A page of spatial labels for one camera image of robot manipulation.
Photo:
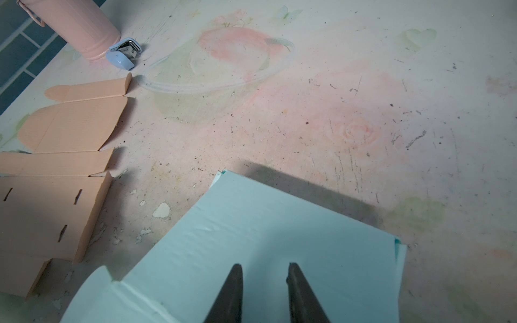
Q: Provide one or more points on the light teal paper box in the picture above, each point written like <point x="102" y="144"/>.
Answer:
<point x="354" y="269"/>

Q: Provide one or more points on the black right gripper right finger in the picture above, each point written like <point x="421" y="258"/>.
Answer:
<point x="304" y="306"/>

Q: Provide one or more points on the pink metal pencil bucket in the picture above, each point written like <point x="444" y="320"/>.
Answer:
<point x="82" y="24"/>

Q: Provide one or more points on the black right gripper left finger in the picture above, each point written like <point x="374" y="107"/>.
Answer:
<point x="227" y="306"/>

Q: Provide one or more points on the light blue small stapler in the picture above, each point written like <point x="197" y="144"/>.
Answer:
<point x="123" y="53"/>

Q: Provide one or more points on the flat pink paper box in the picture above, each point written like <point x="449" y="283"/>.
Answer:
<point x="51" y="196"/>

